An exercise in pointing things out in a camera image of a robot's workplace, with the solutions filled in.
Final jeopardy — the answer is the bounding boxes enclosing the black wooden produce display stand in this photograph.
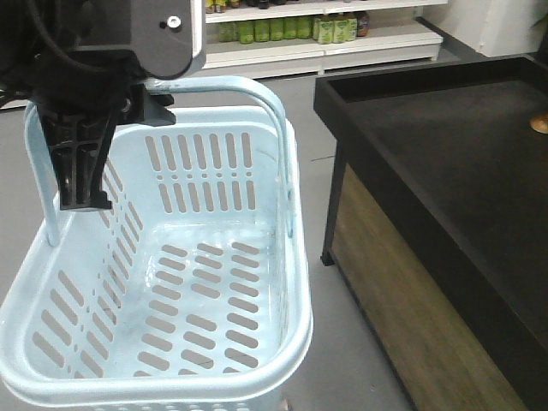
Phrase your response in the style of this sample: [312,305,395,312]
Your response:
[313,57,547,410]

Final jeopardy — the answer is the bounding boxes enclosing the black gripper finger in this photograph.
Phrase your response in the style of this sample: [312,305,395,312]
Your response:
[40,113,116,211]

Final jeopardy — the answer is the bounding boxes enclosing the white store shelving unit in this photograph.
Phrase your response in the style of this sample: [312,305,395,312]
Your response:
[202,1,443,78]

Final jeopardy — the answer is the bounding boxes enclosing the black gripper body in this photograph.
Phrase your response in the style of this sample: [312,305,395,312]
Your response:
[25,52,176,127]

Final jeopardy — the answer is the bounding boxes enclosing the light blue plastic basket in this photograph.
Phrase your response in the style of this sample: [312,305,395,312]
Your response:
[1,76,313,410]

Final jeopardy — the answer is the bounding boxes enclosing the robot arm with black sleeve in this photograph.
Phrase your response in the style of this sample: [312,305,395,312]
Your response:
[1,1,119,92]

